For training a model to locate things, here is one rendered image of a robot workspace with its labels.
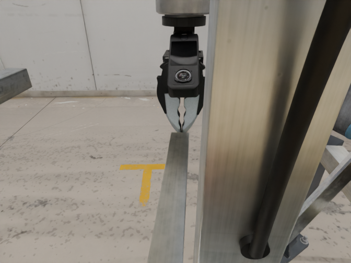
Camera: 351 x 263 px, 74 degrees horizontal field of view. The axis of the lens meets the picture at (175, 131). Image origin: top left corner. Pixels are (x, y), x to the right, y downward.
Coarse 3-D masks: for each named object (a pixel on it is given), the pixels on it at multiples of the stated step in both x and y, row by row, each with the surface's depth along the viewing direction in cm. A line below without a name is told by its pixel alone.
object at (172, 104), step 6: (168, 96) 42; (168, 102) 42; (174, 102) 42; (168, 108) 43; (174, 108) 43; (168, 114) 43; (174, 114) 43; (174, 120) 44; (174, 126) 45; (180, 126) 45; (180, 132) 46
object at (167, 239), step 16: (176, 144) 35; (176, 160) 32; (176, 176) 29; (160, 192) 26; (176, 192) 26; (160, 208) 24; (176, 208) 24; (160, 224) 23; (176, 224) 23; (160, 240) 21; (176, 240) 21; (160, 256) 20; (176, 256) 20
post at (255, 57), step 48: (240, 0) 5; (288, 0) 5; (240, 48) 6; (288, 48) 6; (240, 96) 6; (288, 96) 6; (336, 96) 6; (240, 144) 7; (240, 192) 8; (288, 192) 8; (288, 240) 9
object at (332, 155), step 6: (324, 150) 37; (330, 150) 36; (336, 150) 36; (342, 150) 36; (324, 156) 37; (330, 156) 36; (336, 156) 35; (342, 156) 35; (324, 162) 37; (330, 162) 36; (336, 162) 34; (330, 168) 36; (348, 186) 32; (348, 192) 31; (348, 198) 31
